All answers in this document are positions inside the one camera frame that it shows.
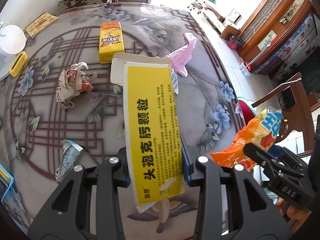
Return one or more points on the pink plastic bag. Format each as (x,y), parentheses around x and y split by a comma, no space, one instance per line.
(186,52)

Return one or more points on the floral chair cushion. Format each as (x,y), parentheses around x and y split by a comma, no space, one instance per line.
(80,2)

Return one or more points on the yellow oval holder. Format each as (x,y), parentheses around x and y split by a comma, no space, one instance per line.
(18,63)

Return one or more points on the framed star picture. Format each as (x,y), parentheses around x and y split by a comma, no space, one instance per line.
(235,15)

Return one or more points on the crumpled white blue wrapper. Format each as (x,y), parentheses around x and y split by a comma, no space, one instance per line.
(67,160)

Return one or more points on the crumpled silver wrapper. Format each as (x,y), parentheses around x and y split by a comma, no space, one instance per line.
(175,80)

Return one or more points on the television cabinet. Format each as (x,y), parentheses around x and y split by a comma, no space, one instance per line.
(215,12)

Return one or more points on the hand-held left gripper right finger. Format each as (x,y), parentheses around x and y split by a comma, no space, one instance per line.
(187,160)

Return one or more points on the person's right hand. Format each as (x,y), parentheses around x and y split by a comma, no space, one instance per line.
(291,211)

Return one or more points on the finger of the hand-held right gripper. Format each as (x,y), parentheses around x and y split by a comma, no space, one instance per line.
(277,151)
(257,155)

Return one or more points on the framed flower picture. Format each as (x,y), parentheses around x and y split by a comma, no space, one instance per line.
(268,39)

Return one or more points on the yellow juice box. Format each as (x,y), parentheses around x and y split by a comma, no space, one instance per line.
(111,42)

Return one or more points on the blue printed box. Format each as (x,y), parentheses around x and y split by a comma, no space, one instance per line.
(6,182)

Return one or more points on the broom with dustpan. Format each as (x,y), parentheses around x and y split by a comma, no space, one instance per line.
(247,67)

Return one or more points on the orange snack bag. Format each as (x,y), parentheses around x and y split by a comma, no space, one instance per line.
(252,132)

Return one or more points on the wheeled stool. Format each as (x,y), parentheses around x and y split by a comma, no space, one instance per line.
(197,7)

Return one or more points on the yellow booklet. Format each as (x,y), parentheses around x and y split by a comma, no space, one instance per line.
(41,25)

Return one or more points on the paper wrapper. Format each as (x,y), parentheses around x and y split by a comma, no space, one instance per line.
(72,82)

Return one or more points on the red trash bin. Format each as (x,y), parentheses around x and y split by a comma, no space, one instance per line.
(235,42)

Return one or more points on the yellow medicine box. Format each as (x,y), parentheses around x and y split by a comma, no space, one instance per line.
(152,120)

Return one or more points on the red green plastic basin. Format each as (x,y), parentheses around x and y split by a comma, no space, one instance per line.
(245,110)

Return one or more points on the white desk lamp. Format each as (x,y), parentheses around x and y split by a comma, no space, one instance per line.
(11,42)

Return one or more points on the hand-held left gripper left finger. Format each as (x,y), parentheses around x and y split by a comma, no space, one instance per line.
(117,166)

